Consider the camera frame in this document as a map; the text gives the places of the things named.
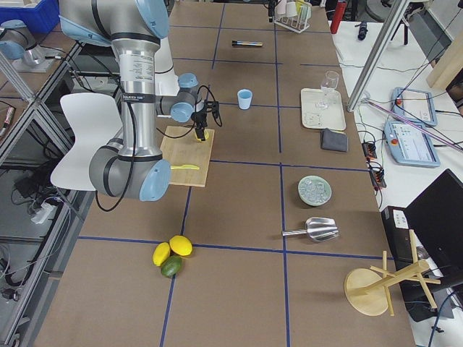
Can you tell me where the clear wine glass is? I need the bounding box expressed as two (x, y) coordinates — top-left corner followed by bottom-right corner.
(315, 70), (339, 109)

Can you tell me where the green bowl with ice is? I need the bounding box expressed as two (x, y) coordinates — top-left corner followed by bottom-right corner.
(297, 176), (332, 207)

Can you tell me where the light blue plastic cup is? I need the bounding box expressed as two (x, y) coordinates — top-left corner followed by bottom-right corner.
(237, 89), (253, 110)

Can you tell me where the blue teach pendant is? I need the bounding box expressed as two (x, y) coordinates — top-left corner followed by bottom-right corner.
(383, 121), (441, 168)
(391, 87), (438, 127)

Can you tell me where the red cylinder bottle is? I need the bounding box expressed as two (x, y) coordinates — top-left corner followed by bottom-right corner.
(330, 0), (347, 34)

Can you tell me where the metal ice scoop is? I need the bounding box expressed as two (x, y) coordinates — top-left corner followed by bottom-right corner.
(281, 217), (339, 242)

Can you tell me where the yellow plastic knife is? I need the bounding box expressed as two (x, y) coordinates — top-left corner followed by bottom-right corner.
(171, 164), (200, 171)

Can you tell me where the white chair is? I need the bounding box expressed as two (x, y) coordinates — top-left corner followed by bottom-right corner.
(51, 93), (122, 191)

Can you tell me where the wooden mug tree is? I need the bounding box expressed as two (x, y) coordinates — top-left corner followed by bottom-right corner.
(344, 229), (440, 317)

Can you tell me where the far blue teach pendant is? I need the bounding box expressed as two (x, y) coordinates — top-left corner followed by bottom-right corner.
(391, 87), (438, 127)

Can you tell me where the cream serving tray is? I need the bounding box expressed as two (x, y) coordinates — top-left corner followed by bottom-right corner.
(300, 88), (347, 131)

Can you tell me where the metal muddler with black tip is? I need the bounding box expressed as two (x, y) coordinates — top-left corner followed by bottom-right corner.
(231, 40), (263, 48)

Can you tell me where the black computer monitor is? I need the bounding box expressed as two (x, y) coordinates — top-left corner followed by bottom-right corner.
(405, 169), (462, 273)

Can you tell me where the white cup in rack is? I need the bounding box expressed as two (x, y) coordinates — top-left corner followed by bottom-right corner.
(284, 1), (297, 17)

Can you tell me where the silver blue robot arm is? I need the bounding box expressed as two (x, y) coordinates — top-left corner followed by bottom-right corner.
(59, 1), (221, 201)

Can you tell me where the near blue teach pendant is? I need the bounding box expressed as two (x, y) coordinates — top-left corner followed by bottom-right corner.
(383, 121), (441, 168)

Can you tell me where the aluminium frame post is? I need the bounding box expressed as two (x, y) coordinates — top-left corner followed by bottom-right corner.
(347, 0), (411, 112)

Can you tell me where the wooden cutting board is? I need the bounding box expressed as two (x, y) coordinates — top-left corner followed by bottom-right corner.
(161, 126), (215, 187)

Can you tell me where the dark grey folded cloth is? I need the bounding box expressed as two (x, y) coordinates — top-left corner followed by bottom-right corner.
(320, 128), (349, 153)

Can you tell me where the white wire cup rack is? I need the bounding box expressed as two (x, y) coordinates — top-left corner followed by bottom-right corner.
(274, 0), (312, 33)

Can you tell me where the yellow cup in rack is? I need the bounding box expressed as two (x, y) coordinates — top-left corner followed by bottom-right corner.
(296, 0), (307, 20)

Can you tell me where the blue plastic crate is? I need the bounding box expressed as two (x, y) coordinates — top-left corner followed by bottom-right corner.
(1, 0), (59, 33)

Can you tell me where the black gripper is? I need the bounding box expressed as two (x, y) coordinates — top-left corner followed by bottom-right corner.
(191, 101), (219, 140)

